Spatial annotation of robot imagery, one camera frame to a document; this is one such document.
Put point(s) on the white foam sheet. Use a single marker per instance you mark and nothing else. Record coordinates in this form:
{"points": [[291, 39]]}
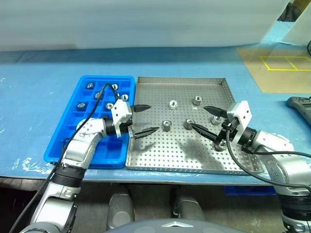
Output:
{"points": [[121, 21]]}

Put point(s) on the metal nut top right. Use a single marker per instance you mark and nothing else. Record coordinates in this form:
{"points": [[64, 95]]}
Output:
{"points": [[197, 100]]}

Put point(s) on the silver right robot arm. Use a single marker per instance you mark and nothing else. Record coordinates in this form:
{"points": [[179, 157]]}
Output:
{"points": [[274, 143]]}

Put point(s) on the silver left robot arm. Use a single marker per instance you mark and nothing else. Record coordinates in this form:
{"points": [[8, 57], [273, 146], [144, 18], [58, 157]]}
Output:
{"points": [[77, 150]]}

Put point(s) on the perforated metal tray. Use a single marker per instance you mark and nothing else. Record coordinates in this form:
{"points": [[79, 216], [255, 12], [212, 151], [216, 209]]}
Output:
{"points": [[170, 150]]}

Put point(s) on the dark grey curved body shell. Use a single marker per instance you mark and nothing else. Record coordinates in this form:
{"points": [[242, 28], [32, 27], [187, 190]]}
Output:
{"points": [[158, 227]]}

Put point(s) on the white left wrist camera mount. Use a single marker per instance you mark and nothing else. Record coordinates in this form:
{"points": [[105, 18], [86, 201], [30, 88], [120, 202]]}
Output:
{"points": [[120, 110]]}

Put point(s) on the blue compartment tray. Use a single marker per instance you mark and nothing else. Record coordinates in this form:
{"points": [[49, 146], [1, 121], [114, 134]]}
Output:
{"points": [[60, 145]]}

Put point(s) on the black remote controller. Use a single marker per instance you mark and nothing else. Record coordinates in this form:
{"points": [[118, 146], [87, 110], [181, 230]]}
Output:
{"points": [[300, 105]]}

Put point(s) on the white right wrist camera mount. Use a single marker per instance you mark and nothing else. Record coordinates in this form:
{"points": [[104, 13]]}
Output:
{"points": [[244, 114]]}

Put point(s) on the brown cardboard mat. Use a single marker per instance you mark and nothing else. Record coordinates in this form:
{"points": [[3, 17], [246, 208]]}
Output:
{"points": [[274, 80]]}

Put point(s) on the blue plastic crate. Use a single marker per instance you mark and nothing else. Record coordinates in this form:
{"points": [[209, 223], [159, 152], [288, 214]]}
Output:
{"points": [[250, 190]]}

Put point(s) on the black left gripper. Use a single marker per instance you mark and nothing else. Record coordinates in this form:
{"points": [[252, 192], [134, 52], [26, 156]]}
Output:
{"points": [[127, 127]]}

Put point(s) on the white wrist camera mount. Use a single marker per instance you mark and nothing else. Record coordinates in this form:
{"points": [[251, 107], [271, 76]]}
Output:
{"points": [[244, 114], [120, 110]]}

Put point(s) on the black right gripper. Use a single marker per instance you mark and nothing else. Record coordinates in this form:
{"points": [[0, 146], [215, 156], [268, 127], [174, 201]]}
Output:
{"points": [[228, 129]]}

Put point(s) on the grey rounded cylinder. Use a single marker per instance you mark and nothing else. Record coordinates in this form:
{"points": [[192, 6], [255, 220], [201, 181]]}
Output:
{"points": [[188, 208], [120, 210]]}

